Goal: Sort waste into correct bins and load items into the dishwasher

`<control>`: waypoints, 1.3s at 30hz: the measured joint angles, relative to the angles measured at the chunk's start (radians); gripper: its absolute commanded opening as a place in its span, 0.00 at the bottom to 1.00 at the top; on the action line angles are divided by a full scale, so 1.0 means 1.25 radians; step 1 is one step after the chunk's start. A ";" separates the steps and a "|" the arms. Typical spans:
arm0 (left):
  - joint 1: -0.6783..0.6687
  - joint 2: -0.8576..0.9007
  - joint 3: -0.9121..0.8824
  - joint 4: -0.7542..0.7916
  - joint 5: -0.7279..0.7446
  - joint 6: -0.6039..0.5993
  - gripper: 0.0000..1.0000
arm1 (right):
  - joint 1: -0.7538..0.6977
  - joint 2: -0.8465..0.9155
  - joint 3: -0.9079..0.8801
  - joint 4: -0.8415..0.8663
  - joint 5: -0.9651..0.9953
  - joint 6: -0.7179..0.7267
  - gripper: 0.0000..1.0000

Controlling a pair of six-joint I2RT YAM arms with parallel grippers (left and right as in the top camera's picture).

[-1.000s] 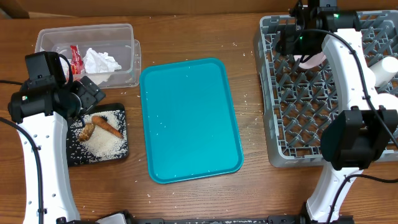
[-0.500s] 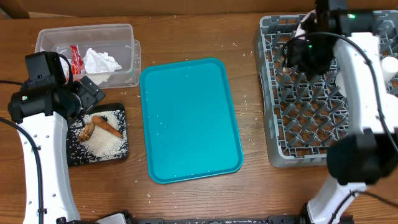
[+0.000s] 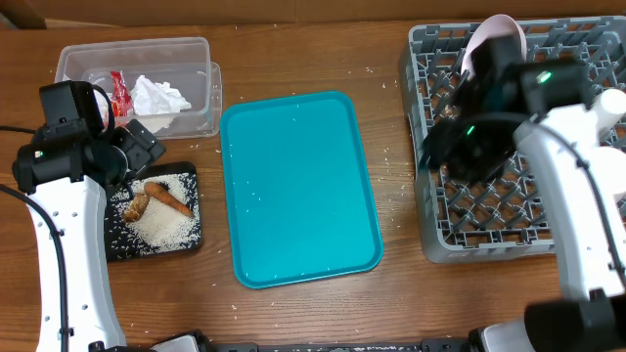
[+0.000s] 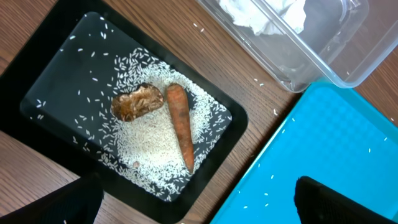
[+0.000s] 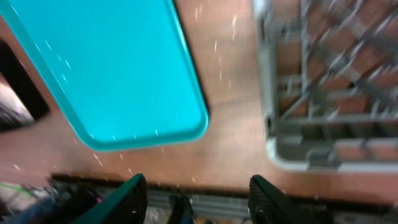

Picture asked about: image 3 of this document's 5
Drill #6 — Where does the brown food scrap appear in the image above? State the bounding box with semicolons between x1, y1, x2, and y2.
122;194;150;223

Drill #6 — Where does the white napkin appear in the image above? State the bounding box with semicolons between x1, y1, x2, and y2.
94;75;192;134

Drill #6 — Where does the pink white bowl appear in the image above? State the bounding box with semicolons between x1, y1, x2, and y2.
461;14;527;80

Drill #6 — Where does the pale green bowl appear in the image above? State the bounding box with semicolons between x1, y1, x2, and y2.
591;147;626;202

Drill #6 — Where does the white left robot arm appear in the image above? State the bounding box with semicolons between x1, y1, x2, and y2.
13;119;165;351

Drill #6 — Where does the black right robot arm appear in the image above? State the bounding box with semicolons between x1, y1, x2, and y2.
419;34;625;351

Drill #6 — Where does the white paper cup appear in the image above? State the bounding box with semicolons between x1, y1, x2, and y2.
591;88;626;140

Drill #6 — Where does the black tray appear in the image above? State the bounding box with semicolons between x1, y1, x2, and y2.
104;161;202;262

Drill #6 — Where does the clear plastic bin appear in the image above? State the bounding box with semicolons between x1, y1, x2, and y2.
55;37;222;140

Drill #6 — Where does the teal plastic tray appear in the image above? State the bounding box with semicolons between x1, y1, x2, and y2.
220;91;383;289

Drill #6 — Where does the orange carrot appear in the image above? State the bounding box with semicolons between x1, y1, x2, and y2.
144;182;195;218

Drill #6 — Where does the grey dish rack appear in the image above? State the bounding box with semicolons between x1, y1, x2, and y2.
399;16;625;263

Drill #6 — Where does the pile of rice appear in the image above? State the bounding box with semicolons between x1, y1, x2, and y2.
105;172;202;262

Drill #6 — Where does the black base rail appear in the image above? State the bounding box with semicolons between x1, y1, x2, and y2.
151;330;485;352

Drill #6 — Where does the red snack wrapper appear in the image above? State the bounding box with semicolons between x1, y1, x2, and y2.
110;71;134;117

